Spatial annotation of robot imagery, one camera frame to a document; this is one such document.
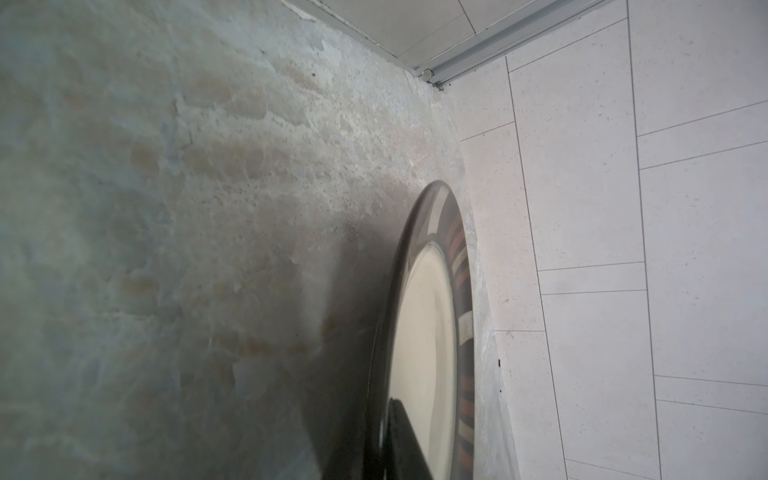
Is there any dark rimmed cream plate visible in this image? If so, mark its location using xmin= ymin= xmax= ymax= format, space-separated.
xmin=362 ymin=181 xmax=475 ymax=479

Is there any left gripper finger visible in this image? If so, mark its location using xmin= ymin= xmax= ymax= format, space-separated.
xmin=383 ymin=399 xmax=433 ymax=480

